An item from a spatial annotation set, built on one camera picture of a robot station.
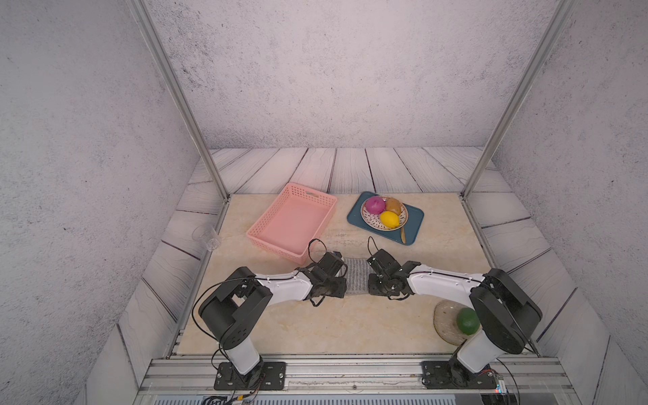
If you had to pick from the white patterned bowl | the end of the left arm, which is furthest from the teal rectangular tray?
the end of the left arm

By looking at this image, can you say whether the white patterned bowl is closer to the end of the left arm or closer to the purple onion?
the purple onion

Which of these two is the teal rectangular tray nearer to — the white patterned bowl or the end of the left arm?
the white patterned bowl

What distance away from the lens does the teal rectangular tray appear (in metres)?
1.07

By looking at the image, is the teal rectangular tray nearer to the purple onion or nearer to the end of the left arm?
the purple onion

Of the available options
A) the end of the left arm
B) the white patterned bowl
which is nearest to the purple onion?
the white patterned bowl
